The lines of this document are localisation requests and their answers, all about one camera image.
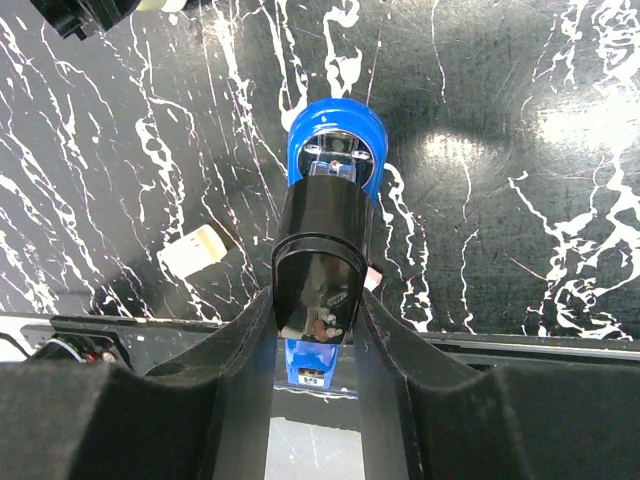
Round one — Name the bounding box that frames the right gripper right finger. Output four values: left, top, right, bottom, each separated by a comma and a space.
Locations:
354, 294, 639, 479

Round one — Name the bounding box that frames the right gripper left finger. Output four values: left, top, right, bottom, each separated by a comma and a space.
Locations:
1, 290, 277, 479

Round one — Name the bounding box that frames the blue black stapler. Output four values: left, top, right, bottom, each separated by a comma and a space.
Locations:
272, 98, 389, 389

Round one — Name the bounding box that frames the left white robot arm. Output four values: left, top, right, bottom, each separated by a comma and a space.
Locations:
30, 0, 188, 40

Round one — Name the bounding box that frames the brown staple box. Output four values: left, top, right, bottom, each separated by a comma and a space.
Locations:
364, 266, 383, 292

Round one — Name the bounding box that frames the white staple box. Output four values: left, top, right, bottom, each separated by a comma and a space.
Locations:
157, 225, 227, 279

